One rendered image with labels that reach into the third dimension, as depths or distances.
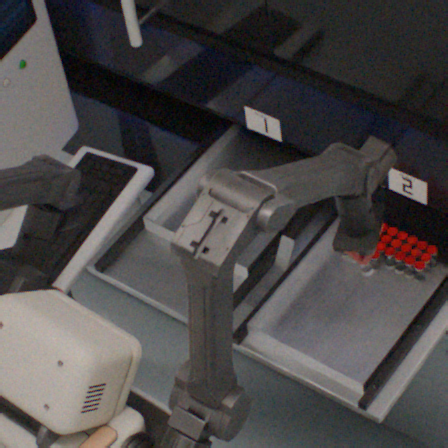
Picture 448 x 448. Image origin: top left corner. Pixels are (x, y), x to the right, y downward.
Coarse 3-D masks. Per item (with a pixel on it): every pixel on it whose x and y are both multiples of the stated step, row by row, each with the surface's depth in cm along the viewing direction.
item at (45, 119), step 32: (0, 0) 247; (32, 0) 257; (0, 32) 250; (32, 32) 261; (0, 64) 254; (32, 64) 264; (0, 96) 257; (32, 96) 268; (64, 96) 280; (0, 128) 261; (32, 128) 272; (64, 128) 284; (0, 160) 265; (0, 224) 272
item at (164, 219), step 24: (216, 144) 266; (240, 144) 269; (264, 144) 269; (192, 168) 262; (216, 168) 266; (240, 168) 265; (264, 168) 264; (168, 192) 258; (192, 192) 262; (144, 216) 254; (168, 216) 258; (168, 240) 254; (264, 240) 251; (240, 264) 243
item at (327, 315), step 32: (320, 256) 246; (288, 288) 241; (320, 288) 241; (352, 288) 240; (384, 288) 239; (416, 288) 238; (256, 320) 235; (288, 320) 237; (320, 320) 236; (352, 320) 235; (384, 320) 234; (416, 320) 232; (288, 352) 231; (320, 352) 231; (352, 352) 230; (384, 352) 229; (352, 384) 224
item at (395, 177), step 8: (392, 176) 238; (400, 176) 237; (408, 176) 235; (392, 184) 240; (400, 184) 238; (408, 184) 237; (416, 184) 235; (424, 184) 234; (400, 192) 240; (416, 192) 237; (424, 192) 235; (424, 200) 237
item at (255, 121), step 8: (248, 112) 253; (256, 112) 251; (248, 120) 255; (256, 120) 253; (272, 120) 250; (256, 128) 255; (264, 128) 254; (272, 128) 252; (272, 136) 254; (280, 136) 252
